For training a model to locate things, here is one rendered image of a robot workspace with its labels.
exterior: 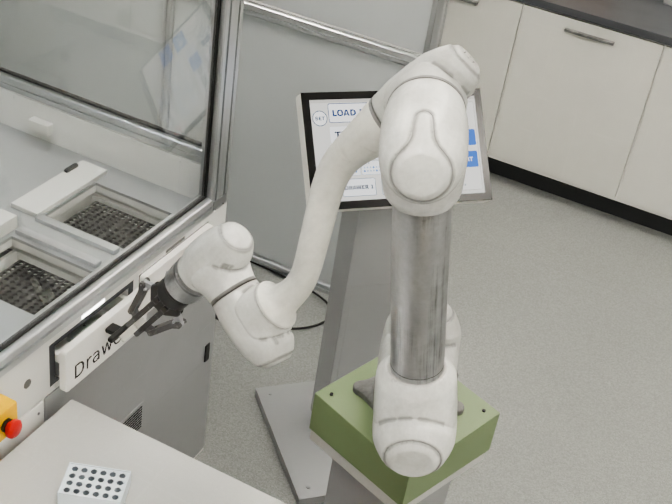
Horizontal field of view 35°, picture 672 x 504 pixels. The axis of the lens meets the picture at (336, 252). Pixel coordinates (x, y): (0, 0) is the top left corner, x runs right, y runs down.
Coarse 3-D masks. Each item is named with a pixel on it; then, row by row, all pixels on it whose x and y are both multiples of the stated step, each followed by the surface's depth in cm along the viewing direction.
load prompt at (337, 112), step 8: (328, 104) 275; (336, 104) 276; (344, 104) 276; (352, 104) 277; (360, 104) 278; (328, 112) 275; (336, 112) 275; (344, 112) 276; (352, 112) 277; (336, 120) 275; (344, 120) 276
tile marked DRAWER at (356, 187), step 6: (354, 180) 275; (360, 180) 276; (366, 180) 276; (372, 180) 277; (348, 186) 274; (354, 186) 275; (360, 186) 276; (366, 186) 276; (372, 186) 277; (348, 192) 274; (354, 192) 275; (360, 192) 275; (366, 192) 276; (372, 192) 276
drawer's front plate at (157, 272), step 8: (208, 224) 265; (200, 232) 262; (192, 240) 258; (176, 248) 255; (184, 248) 255; (168, 256) 251; (176, 256) 253; (160, 264) 248; (168, 264) 251; (144, 272) 245; (152, 272) 245; (160, 272) 249; (152, 280) 246; (160, 280) 250
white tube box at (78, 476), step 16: (80, 464) 211; (64, 480) 207; (80, 480) 208; (96, 480) 208; (112, 480) 209; (128, 480) 209; (64, 496) 204; (80, 496) 204; (96, 496) 207; (112, 496) 206
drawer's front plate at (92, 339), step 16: (128, 304) 235; (144, 304) 242; (112, 320) 231; (128, 320) 238; (80, 336) 223; (96, 336) 227; (64, 352) 218; (80, 352) 223; (112, 352) 236; (64, 368) 220; (80, 368) 226; (64, 384) 223
